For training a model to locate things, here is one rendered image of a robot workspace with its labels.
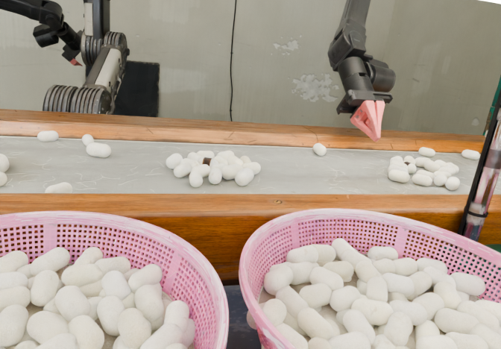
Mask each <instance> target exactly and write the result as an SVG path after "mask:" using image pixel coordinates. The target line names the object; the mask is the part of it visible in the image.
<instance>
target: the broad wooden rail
mask: <svg viewBox="0 0 501 349"><path fill-rule="evenodd" d="M41 131H56V132H57V133H58V138H64V139H82V137H83V136H84V135H85V134H89V135H91V136H92V138H93V139H102V140H122V141H142V142H181V143H200V144H220V145H259V146H279V147H298V148H313V146H314V145H315V144H317V143H320V144H322V145H323V146H324V147H325V148H337V149H357V150H377V151H415V152H419V149H420V148H422V147H424V148H431V149H433V150H434V151H435V153H455V154H462V152H463V151H464V150H471V151H477V152H479V154H481V153H482V149H483V145H484V143H485V138H486V137H485V136H484V135H470V134H457V133H430V132H417V131H390V130H381V134H380V139H379V140H378V141H377V142H374V141H373V140H372V139H371V138H370V137H369V136H368V135H367V134H366V133H364V132H363V131H361V130H360V129H359V128H335V127H321V126H308V125H281V124H268V123H253V122H227V121H213V120H200V119H173V118H159V117H145V116H119V115H104V114H91V113H64V112H51V111H37V110H10V109H0V136H24V137H37V135H38V133H39V132H41Z"/></svg>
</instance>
